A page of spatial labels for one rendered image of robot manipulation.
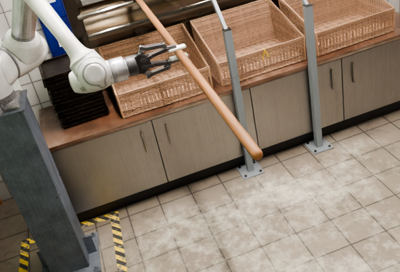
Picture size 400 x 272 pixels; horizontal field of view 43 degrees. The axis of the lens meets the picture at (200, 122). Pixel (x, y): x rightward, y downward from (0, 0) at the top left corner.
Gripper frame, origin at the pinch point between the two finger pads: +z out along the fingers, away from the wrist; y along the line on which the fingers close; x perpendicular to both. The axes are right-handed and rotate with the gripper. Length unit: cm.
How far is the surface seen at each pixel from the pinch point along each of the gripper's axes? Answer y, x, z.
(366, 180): 119, -24, 96
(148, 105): 58, -76, -9
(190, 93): 59, -77, 16
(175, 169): 102, -71, -4
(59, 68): 30, -95, -49
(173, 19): 31, -126, 25
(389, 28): 57, -78, 148
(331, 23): 60, -114, 128
